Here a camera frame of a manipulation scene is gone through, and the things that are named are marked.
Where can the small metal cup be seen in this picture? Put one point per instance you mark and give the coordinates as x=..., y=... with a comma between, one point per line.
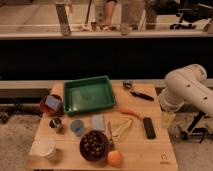
x=56, y=124

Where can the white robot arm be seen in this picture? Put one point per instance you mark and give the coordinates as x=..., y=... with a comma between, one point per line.
x=185, y=85

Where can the blue plastic cup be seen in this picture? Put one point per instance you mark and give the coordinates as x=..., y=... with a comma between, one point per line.
x=77, y=126

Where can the white paper cup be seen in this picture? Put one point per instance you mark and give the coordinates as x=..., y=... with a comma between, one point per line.
x=45, y=148

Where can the green plastic tray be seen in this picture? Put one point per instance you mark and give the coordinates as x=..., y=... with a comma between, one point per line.
x=87, y=95

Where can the blue sponge block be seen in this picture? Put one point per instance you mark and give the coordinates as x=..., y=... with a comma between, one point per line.
x=52, y=102

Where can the black remote control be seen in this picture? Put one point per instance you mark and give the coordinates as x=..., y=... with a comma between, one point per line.
x=148, y=125

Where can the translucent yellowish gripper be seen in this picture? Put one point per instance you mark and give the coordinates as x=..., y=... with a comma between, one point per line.
x=167, y=118

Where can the black handled can opener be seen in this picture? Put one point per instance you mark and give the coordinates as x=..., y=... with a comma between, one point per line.
x=128, y=85

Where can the orange carrot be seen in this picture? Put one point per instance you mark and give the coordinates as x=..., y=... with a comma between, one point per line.
x=129, y=112

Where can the dark bowl of grapes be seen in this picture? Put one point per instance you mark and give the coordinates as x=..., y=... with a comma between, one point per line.
x=94, y=146

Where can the orange fruit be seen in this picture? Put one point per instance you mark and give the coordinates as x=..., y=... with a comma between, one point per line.
x=114, y=158

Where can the red bowl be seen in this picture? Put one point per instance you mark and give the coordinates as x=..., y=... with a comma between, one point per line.
x=47, y=110

